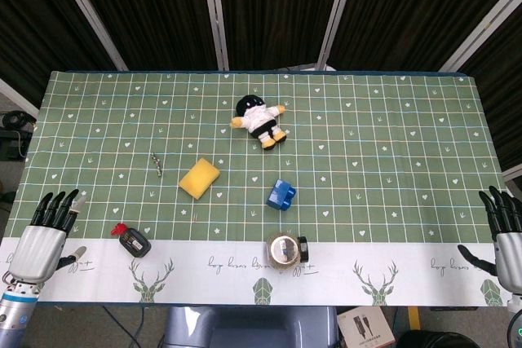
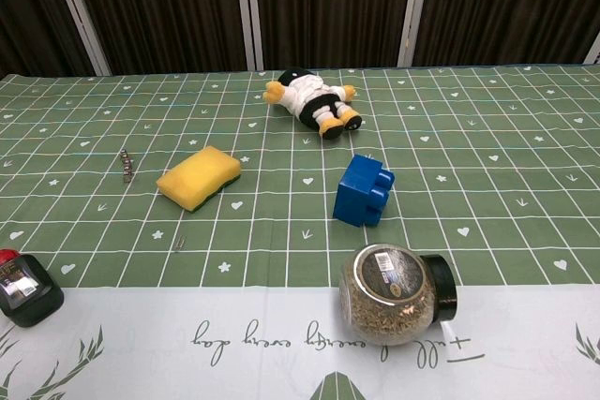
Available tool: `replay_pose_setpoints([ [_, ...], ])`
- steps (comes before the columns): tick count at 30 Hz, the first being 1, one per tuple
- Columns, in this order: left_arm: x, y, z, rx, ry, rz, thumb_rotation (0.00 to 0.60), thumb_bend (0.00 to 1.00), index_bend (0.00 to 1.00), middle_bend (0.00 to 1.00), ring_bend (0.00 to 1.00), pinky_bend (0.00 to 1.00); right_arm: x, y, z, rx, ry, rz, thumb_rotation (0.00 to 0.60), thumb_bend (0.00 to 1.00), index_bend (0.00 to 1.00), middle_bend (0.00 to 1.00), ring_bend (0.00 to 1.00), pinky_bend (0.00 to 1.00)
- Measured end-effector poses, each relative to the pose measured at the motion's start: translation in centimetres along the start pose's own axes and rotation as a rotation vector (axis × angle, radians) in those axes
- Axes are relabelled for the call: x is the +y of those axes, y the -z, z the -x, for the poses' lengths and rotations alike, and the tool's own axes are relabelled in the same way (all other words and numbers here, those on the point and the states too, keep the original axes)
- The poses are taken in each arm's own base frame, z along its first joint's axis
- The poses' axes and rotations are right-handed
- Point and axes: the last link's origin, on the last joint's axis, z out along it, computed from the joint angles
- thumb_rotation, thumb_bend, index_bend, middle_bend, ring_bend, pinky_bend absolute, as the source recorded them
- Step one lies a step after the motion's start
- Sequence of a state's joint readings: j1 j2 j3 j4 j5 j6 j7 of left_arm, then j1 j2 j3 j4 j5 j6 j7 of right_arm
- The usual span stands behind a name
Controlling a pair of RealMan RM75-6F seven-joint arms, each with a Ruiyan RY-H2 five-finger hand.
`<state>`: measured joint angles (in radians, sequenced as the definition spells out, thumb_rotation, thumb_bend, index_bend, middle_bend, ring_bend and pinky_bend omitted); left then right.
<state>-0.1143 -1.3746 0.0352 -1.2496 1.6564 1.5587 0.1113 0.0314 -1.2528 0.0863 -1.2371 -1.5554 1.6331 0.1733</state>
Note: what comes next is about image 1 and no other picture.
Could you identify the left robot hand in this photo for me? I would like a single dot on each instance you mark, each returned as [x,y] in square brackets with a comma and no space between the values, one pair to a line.
[38,248]

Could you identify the plush doll white shirt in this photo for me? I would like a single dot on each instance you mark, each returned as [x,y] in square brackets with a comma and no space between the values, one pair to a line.
[259,120]

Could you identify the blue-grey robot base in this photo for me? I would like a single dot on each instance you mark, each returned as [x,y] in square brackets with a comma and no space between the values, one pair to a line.
[249,327]

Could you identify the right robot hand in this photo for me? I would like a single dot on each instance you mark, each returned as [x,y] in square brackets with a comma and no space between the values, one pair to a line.
[505,225]

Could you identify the black bottle red cap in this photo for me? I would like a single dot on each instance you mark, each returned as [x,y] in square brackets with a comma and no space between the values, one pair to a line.
[132,240]

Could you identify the green grid tablecloth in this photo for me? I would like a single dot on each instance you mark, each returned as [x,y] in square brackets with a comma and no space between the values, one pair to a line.
[261,185]

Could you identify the black equipment on floor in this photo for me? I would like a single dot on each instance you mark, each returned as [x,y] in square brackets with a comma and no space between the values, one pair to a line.
[14,136]

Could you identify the black round bin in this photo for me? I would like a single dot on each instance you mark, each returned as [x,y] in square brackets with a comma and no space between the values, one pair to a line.
[438,340]

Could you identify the blue toy building brick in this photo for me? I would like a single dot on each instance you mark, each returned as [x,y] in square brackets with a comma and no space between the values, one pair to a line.
[280,195]

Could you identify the black folding screen panels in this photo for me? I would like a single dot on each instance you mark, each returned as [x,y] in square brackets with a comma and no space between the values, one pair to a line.
[261,11]

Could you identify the yellow sponge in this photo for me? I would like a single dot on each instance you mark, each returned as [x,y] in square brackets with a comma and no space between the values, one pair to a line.
[199,178]

